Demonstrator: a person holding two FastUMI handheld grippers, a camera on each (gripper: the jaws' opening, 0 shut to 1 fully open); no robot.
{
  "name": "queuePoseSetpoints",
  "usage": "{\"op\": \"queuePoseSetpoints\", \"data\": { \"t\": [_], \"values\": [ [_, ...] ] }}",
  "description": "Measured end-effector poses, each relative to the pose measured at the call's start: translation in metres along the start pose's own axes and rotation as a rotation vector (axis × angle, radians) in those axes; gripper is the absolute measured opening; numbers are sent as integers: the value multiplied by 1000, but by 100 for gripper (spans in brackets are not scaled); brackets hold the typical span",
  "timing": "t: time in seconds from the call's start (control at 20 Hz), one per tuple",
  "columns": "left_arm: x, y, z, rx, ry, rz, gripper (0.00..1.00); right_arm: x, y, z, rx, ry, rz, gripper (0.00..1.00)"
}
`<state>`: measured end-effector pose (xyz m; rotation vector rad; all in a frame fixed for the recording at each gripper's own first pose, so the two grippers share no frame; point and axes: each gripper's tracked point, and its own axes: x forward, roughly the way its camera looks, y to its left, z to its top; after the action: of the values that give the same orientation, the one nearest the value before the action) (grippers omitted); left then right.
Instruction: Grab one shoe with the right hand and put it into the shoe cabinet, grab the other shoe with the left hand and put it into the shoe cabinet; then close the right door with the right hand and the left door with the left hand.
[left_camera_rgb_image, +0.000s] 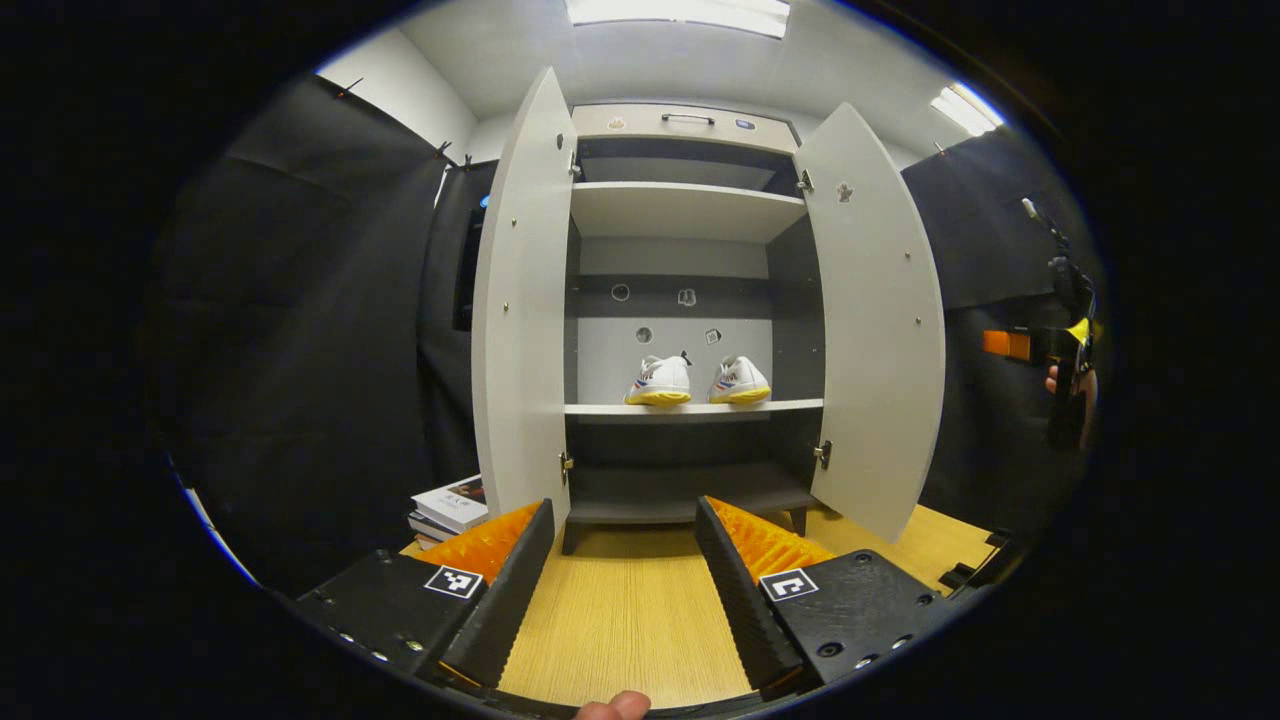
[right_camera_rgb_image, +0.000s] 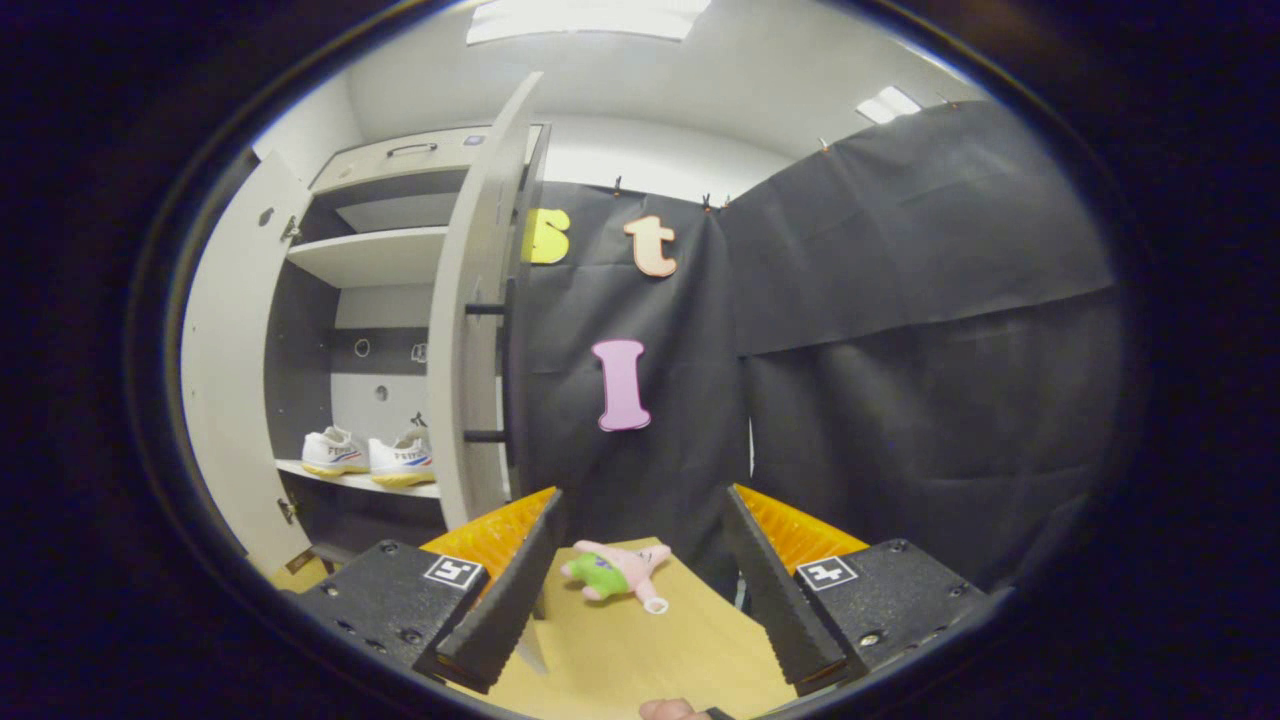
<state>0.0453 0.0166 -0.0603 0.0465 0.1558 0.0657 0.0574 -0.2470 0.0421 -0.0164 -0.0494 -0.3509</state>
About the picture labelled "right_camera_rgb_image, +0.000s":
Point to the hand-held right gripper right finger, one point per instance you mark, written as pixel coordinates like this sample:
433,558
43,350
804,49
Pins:
770,590

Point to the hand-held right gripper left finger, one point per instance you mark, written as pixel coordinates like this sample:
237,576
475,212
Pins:
515,590

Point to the ceiling light panel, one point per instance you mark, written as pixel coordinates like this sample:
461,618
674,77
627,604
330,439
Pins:
888,105

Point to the grey shoe cabinet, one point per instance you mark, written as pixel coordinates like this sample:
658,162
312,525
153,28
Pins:
300,350

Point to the black backdrop cloth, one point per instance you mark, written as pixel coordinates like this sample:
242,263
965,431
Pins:
950,300
690,450

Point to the white shoe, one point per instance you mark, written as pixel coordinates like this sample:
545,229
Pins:
400,462
335,452

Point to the pink green plush toy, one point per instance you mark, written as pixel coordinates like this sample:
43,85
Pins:
620,570

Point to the grey shoe cabinet door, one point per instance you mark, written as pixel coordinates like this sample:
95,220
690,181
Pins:
230,380
460,380

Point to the grey cabinet drawer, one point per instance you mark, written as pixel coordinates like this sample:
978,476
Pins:
400,165

